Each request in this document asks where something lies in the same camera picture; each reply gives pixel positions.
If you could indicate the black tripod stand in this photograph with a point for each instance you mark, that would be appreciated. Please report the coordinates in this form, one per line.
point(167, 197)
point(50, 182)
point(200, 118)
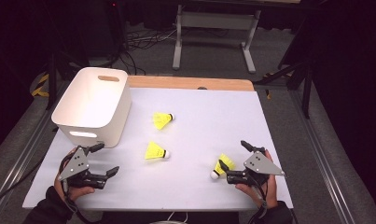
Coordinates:
point(52, 81)
point(307, 93)

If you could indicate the white table cover sheet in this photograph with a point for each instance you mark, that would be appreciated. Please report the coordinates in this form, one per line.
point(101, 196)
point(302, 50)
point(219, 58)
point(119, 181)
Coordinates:
point(201, 130)

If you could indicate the small black knob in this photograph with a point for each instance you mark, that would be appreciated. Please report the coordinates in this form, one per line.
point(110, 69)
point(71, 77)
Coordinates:
point(202, 88)

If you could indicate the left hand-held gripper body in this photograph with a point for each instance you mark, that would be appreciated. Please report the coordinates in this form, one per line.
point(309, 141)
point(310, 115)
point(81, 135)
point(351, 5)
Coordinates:
point(75, 165)

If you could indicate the person's right hand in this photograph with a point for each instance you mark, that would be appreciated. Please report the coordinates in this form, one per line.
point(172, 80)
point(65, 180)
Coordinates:
point(271, 194)

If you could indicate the white plastic storage bin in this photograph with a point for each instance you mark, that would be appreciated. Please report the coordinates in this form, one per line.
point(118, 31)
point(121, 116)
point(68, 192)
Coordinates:
point(92, 99)

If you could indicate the yellow black hazard tape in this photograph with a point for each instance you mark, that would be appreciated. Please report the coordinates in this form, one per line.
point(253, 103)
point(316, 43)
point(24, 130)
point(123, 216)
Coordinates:
point(39, 90)

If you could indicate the grey metal desk frame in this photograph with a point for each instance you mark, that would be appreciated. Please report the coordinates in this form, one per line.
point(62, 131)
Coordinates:
point(218, 20)

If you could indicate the aluminium floor rail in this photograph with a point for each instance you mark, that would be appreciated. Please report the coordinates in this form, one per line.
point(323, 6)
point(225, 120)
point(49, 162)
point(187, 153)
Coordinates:
point(325, 161)
point(20, 158)

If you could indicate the black equipment stand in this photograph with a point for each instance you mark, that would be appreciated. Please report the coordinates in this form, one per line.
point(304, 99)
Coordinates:
point(118, 28)

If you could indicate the yellow shuttlecock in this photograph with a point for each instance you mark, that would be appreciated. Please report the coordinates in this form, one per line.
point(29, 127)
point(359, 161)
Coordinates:
point(154, 151)
point(160, 120)
point(229, 160)

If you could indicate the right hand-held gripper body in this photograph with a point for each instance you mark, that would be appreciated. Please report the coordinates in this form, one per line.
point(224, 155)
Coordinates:
point(261, 165)

